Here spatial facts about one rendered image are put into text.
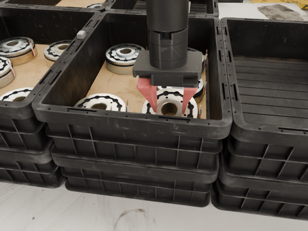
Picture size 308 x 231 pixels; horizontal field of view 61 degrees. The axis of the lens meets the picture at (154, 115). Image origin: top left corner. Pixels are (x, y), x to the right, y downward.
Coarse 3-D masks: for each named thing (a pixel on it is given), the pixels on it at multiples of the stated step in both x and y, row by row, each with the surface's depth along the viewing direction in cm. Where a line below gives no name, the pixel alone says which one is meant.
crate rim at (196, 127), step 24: (96, 24) 64; (216, 24) 61; (216, 48) 53; (48, 96) 42; (48, 120) 39; (72, 120) 39; (96, 120) 38; (120, 120) 37; (144, 120) 37; (168, 120) 37; (192, 120) 37; (216, 120) 37
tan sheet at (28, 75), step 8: (40, 48) 74; (40, 56) 70; (24, 64) 67; (32, 64) 67; (40, 64) 67; (16, 72) 64; (24, 72) 64; (32, 72) 64; (40, 72) 64; (16, 80) 62; (24, 80) 62; (32, 80) 62; (0, 88) 59; (8, 88) 59; (16, 88) 59; (0, 96) 57
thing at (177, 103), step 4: (164, 100) 47; (168, 100) 47; (172, 100) 47; (176, 100) 47; (160, 104) 47; (164, 104) 47; (176, 104) 47; (180, 104) 46; (156, 108) 47; (160, 108) 47; (180, 108) 46; (156, 112) 46; (160, 112) 46; (180, 112) 46; (180, 116) 46
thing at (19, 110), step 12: (60, 12) 68; (72, 12) 68; (84, 12) 68; (96, 12) 67; (72, 48) 52; (60, 60) 49; (48, 72) 46; (36, 84) 43; (0, 108) 39; (12, 108) 39; (24, 108) 39
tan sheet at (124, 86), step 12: (204, 60) 68; (108, 72) 64; (204, 72) 64; (96, 84) 60; (108, 84) 60; (120, 84) 60; (132, 84) 60; (120, 96) 57; (132, 96) 57; (204, 96) 57; (132, 108) 54; (204, 108) 54
